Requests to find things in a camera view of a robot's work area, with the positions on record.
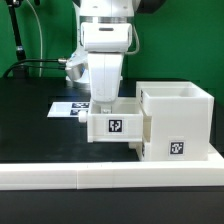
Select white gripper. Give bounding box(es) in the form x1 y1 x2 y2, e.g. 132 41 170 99
66 22 132 114

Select white drawer box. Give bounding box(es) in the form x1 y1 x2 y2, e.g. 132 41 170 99
128 142 150 162
78 97 151 143

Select white front drawer box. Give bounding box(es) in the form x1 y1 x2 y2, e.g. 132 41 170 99
128 142 150 162

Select white drawer cabinet frame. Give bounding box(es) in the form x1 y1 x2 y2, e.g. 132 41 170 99
136 81 214 161

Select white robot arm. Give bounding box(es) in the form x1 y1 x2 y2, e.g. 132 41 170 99
66 0 166 113

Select white marker tag plate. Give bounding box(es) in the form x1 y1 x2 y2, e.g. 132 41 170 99
48 102 90 118

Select white L-shaped boundary fence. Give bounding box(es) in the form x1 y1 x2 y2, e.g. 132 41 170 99
0 147 224 190

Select black cables at base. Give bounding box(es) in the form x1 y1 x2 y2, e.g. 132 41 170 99
2 57 73 79

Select grey hanging cable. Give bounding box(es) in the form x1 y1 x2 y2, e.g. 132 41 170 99
25 0 45 78

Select black camera stand pole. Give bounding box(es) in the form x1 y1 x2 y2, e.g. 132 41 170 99
3 0 29 78

